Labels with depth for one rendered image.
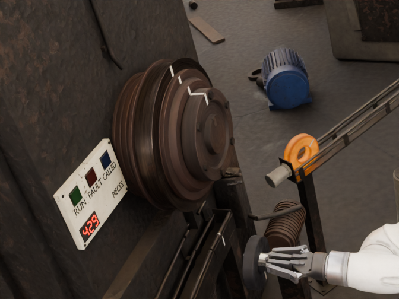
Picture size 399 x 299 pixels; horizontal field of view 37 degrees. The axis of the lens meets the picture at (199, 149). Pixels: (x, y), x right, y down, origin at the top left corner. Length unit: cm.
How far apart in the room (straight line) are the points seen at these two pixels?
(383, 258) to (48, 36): 101
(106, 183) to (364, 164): 208
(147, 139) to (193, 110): 16
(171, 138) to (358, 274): 61
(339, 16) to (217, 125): 285
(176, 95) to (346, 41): 301
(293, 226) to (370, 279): 77
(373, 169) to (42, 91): 231
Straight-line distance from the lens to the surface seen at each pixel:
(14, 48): 142
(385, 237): 171
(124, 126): 169
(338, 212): 315
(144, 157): 163
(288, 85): 395
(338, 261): 161
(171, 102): 166
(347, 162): 350
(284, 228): 227
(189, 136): 165
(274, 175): 228
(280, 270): 164
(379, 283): 159
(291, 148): 228
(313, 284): 278
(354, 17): 444
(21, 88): 142
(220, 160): 183
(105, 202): 165
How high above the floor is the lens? 198
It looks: 30 degrees down
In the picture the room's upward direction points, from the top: 16 degrees counter-clockwise
